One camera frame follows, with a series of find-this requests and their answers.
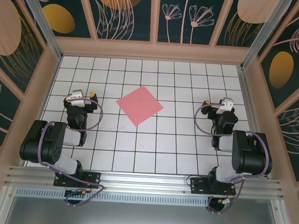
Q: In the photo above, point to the pink cloth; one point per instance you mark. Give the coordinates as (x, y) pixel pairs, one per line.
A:
(139, 106)

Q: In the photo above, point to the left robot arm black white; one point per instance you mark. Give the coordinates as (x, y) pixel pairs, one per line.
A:
(34, 145)

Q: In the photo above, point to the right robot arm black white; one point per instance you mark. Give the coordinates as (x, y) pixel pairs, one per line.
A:
(251, 155)

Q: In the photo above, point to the grey metal sheet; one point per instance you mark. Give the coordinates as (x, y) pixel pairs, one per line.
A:
(142, 219)

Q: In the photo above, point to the black controller board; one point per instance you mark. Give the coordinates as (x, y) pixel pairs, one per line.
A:
(225, 201)
(75, 192)

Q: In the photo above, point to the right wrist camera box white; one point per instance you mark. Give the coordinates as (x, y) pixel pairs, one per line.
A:
(225, 104)

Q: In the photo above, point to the aluminium side rail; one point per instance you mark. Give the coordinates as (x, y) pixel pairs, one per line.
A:
(247, 98)

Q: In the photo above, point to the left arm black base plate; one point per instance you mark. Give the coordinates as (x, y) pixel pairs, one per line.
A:
(93, 177)

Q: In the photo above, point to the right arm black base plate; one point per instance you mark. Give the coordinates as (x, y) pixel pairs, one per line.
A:
(198, 188)

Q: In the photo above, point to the aluminium frame post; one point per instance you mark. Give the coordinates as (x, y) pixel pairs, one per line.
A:
(264, 35)
(40, 19)

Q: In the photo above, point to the aluminium mounting rail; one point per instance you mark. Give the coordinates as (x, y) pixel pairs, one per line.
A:
(144, 182)

